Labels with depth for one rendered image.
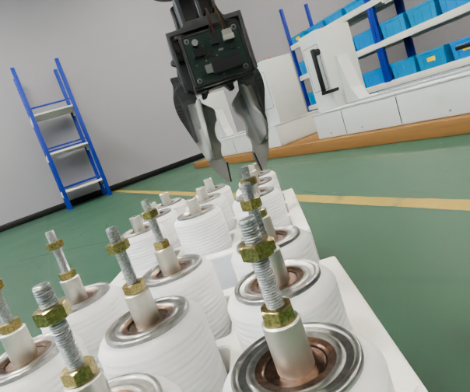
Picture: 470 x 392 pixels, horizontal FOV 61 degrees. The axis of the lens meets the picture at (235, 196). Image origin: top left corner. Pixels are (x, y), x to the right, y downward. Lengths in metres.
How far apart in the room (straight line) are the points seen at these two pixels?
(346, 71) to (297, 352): 2.76
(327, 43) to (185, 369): 2.72
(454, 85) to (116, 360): 2.07
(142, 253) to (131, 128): 5.96
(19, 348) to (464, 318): 0.60
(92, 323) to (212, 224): 0.33
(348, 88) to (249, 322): 2.66
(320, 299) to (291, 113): 3.24
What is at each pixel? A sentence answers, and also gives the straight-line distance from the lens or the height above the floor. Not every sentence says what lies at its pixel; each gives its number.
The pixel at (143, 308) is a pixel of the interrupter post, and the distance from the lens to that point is 0.36.
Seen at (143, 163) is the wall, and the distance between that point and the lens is 6.66.
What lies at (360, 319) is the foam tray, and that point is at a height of 0.18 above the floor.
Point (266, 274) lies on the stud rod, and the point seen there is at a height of 0.31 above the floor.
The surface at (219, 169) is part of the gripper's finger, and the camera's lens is 0.43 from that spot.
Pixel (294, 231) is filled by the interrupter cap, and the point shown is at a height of 0.25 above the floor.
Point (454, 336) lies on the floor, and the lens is 0.69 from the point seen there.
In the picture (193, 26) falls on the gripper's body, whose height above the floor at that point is 0.48.
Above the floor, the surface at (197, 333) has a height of 0.24.
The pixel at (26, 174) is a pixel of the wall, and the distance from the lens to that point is 6.49.
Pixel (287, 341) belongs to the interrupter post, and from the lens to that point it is 0.22.
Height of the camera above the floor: 0.39
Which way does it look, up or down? 10 degrees down
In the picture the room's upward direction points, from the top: 19 degrees counter-clockwise
